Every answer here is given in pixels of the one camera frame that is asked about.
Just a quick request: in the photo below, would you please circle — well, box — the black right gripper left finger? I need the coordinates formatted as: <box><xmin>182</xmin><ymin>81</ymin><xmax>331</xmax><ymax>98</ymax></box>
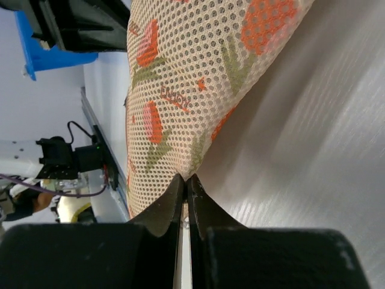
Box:
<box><xmin>1</xmin><ymin>175</ymin><xmax>183</xmax><ymax>288</ymax></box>

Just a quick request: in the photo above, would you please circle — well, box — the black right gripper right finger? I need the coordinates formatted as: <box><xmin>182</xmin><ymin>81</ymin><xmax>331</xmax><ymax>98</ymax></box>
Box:
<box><xmin>187</xmin><ymin>176</ymin><xmax>369</xmax><ymax>288</ymax></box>

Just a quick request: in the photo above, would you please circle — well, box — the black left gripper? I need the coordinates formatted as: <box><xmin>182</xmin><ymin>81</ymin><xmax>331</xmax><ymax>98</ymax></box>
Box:
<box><xmin>20</xmin><ymin>0</ymin><xmax>131</xmax><ymax>54</ymax></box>

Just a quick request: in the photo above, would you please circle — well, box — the floral mesh bra laundry bag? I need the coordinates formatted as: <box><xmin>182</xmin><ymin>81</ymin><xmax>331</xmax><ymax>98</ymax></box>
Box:
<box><xmin>125</xmin><ymin>0</ymin><xmax>312</xmax><ymax>217</ymax></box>

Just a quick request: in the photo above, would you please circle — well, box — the blue plastic bin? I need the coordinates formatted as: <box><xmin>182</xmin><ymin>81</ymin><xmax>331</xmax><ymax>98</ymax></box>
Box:
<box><xmin>14</xmin><ymin>11</ymin><xmax>98</xmax><ymax>81</ymax></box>

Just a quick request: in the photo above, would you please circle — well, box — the person in background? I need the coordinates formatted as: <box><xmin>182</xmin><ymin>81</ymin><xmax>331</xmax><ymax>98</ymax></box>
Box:
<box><xmin>7</xmin><ymin>193</ymin><xmax>54</xmax><ymax>221</ymax></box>

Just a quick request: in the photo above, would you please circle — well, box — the aluminium mounting rail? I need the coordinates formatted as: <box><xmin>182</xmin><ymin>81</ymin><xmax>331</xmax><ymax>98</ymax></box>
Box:
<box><xmin>81</xmin><ymin>87</ymin><xmax>129</xmax><ymax>223</ymax></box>

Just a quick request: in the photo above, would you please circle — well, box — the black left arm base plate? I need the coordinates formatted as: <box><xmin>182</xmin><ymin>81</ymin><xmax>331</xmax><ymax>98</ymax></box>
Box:
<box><xmin>92</xmin><ymin>125</ymin><xmax>120</xmax><ymax>191</ymax></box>

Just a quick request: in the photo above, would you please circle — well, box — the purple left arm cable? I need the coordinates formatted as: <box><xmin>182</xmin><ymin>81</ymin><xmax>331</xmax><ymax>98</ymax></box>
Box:
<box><xmin>0</xmin><ymin>173</ymin><xmax>108</xmax><ymax>199</ymax></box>

